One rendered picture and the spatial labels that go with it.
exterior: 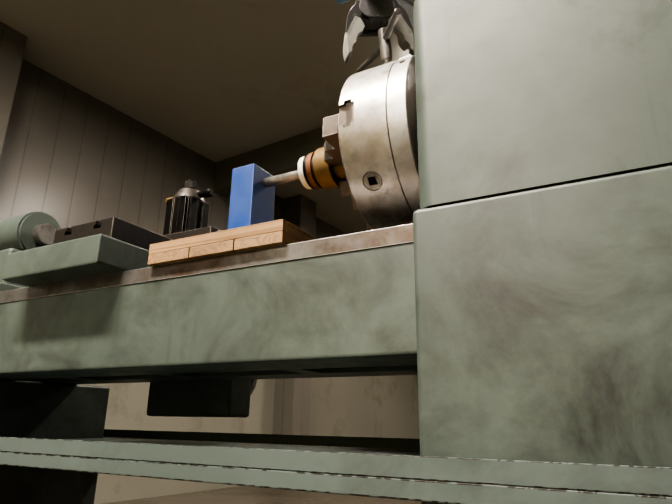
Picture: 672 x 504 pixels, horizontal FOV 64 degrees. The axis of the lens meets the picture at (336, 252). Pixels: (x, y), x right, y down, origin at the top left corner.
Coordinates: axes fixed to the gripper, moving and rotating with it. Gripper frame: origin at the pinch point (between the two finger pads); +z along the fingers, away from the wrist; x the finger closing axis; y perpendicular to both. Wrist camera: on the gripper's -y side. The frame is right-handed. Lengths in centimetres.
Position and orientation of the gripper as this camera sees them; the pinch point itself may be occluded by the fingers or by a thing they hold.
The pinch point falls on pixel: (382, 59)
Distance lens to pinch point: 113.3
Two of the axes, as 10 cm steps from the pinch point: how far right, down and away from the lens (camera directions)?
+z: 1.0, 9.9, -1.0
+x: -9.9, 0.8, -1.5
